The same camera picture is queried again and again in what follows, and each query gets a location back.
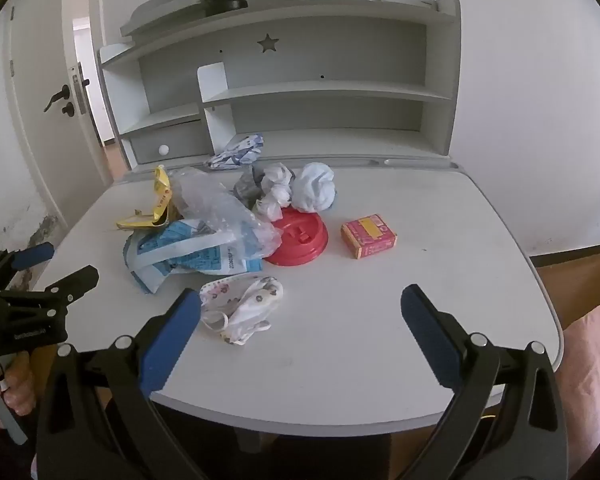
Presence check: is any small red box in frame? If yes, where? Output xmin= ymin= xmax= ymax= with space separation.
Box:
xmin=340 ymin=213 xmax=399 ymax=260

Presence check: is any grey desk shelf unit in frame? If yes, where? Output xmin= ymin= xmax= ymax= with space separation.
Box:
xmin=97 ymin=0 xmax=464 ymax=174

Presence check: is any white door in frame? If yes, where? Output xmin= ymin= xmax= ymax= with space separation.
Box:
xmin=2 ymin=0 xmax=117 ymax=222

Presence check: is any grey drawer with white knob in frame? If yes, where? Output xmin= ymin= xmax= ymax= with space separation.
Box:
xmin=128 ymin=122 xmax=214 ymax=165

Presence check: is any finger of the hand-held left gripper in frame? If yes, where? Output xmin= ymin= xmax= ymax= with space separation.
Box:
xmin=0 ymin=242 xmax=56 ymax=288
xmin=0 ymin=265 xmax=100 ymax=312

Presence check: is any small crumpled white tissue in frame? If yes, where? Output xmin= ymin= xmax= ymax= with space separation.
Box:
xmin=252 ymin=195 xmax=287 ymax=222
xmin=259 ymin=162 xmax=296 ymax=205

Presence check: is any black door handle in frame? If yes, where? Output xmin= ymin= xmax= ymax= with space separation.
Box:
xmin=43 ymin=84 xmax=77 ymax=118

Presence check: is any yellow wrapper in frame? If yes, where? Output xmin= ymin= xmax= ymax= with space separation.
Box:
xmin=116 ymin=164 xmax=175 ymax=231

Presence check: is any blue white plastic package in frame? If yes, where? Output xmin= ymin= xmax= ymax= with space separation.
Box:
xmin=123 ymin=219 xmax=266 ymax=295

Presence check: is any pink cloth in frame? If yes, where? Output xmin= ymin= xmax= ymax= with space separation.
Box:
xmin=559 ymin=297 xmax=600 ymax=461

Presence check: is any crumpled blue white wrapper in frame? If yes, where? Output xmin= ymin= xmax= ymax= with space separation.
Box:
xmin=203 ymin=132 xmax=266 ymax=170

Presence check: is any person's left hand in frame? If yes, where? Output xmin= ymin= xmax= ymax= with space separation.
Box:
xmin=0 ymin=350 xmax=37 ymax=431

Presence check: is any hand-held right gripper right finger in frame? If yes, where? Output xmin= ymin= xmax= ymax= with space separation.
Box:
xmin=400 ymin=284 xmax=569 ymax=480

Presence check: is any clear plastic bag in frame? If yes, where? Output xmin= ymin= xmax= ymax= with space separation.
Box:
xmin=167 ymin=166 xmax=284 ymax=261

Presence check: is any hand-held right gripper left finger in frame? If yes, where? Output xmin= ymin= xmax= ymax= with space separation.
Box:
xmin=35 ymin=287 xmax=216 ymax=480

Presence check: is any grey crumpled wrapper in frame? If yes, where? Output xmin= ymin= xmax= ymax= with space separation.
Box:
xmin=233 ymin=165 xmax=266 ymax=209

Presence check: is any patterned white face mask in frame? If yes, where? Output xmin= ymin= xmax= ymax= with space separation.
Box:
xmin=199 ymin=274 xmax=285 ymax=347

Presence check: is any large crumpled white paper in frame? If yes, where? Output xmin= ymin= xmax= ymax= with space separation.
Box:
xmin=290 ymin=161 xmax=337 ymax=214

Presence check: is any red plastic lid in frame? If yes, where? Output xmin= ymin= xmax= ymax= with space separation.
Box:
xmin=264 ymin=206 xmax=330 ymax=267

